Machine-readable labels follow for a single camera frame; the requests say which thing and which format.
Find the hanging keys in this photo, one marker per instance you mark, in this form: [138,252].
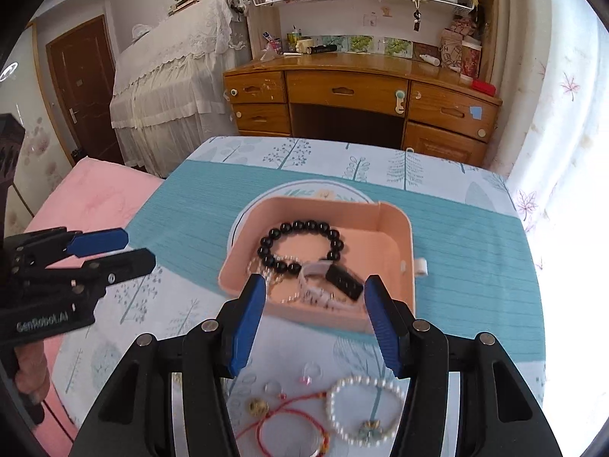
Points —
[417,21]

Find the black flashlight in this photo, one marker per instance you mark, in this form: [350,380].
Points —
[323,49]

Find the person's left hand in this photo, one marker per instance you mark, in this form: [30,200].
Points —
[33,371]

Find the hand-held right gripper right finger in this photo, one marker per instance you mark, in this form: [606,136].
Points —
[380,323]

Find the green bottle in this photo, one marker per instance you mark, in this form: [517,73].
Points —
[292,40]

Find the brown door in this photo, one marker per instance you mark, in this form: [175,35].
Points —
[90,85]

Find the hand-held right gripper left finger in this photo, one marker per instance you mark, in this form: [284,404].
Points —
[250,323]

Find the green drawer lock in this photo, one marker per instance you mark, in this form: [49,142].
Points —
[400,100]

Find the wooden bookshelf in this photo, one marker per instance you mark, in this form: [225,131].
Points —
[259,24]

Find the patterned bag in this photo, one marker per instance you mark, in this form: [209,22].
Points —
[449,52]

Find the red box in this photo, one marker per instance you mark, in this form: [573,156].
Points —
[483,87]

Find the wooden desk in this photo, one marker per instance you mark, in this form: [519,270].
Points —
[342,88]

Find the lace covered piano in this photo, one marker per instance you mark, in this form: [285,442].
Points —
[176,81]

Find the pink blanket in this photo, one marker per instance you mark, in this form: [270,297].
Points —
[95,204]

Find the red patterned jar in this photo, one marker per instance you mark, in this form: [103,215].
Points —
[471,59]

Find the white tube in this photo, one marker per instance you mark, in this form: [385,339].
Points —
[429,59]

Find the white band with black clasp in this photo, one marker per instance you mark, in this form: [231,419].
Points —
[342,282]

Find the white floral curtain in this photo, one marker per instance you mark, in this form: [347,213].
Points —
[561,152]

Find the green flower picture strip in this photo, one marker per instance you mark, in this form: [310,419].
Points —
[361,45]

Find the pink jewelry box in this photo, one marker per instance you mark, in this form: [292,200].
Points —
[390,247]

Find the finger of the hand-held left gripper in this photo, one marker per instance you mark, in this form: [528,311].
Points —
[128,263]
[97,242]

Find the tree print tablecloth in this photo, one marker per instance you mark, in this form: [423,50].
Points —
[476,257]

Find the floral wardrobe sliding door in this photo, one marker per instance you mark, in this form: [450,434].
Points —
[38,152]

